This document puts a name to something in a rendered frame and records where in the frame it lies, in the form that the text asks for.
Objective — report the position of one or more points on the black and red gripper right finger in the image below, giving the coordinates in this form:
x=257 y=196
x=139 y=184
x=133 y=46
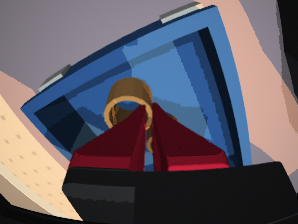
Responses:
x=180 y=148

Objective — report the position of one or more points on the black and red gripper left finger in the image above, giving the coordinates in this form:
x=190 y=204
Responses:
x=117 y=147

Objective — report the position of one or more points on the bronze bushing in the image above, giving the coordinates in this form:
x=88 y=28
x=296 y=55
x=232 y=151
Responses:
x=127 y=89
x=149 y=135

